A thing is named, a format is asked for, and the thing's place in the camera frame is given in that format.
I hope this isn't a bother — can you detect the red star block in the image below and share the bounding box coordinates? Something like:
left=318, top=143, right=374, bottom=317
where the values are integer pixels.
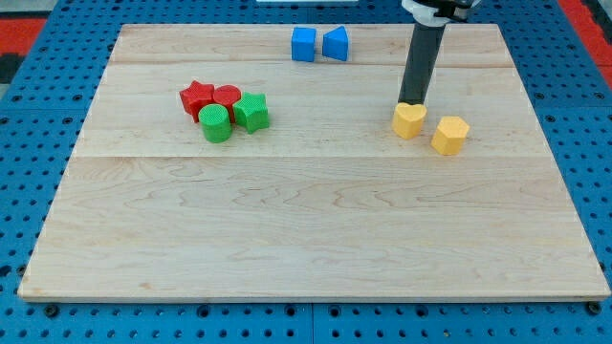
left=179, top=80, right=215, bottom=123

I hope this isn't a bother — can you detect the green star block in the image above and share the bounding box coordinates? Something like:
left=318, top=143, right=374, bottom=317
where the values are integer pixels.
left=232, top=92, right=270, bottom=134

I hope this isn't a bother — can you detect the green cylinder block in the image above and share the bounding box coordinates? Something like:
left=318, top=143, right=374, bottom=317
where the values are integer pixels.
left=199, top=104, right=232, bottom=143

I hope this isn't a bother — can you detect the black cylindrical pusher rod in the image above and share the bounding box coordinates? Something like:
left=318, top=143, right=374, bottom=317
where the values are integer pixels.
left=398, top=23, right=446, bottom=105

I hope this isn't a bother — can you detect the red cylinder block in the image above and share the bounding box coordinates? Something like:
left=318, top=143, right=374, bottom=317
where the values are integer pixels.
left=212, top=84, right=242, bottom=123

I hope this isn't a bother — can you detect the blue cube block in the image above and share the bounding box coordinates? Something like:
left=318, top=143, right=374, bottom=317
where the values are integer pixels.
left=291, top=27, right=317, bottom=62

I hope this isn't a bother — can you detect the yellow heart block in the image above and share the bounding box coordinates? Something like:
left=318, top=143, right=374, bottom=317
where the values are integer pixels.
left=392, top=102, right=427, bottom=140

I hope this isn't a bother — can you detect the yellow hexagon block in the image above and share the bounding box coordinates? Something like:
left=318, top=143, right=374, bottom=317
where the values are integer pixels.
left=430, top=117, right=470, bottom=156

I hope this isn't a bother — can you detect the wooden board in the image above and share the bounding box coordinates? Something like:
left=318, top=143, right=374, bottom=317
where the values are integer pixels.
left=18, top=24, right=610, bottom=303

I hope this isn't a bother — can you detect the blue triangle block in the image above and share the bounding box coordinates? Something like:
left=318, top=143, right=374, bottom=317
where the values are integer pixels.
left=322, top=26, right=349, bottom=61

